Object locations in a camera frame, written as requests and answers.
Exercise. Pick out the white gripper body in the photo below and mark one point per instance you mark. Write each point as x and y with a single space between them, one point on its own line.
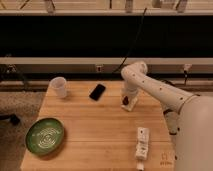
129 90

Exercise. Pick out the dark red pepper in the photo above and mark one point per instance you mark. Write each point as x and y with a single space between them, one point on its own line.
125 100

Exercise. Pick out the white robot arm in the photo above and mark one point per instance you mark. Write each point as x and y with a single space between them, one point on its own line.
194 142

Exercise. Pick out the white sponge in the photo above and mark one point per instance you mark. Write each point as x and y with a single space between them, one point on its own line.
131 105

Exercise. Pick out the black smartphone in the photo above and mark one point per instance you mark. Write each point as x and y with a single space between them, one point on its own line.
97 92

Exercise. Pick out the white plastic cup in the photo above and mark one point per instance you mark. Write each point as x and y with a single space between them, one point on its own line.
58 84

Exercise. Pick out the green round plate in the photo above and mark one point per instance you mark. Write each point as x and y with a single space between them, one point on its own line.
44 136

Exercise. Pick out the metal rail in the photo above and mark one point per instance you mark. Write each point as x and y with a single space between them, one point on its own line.
102 60

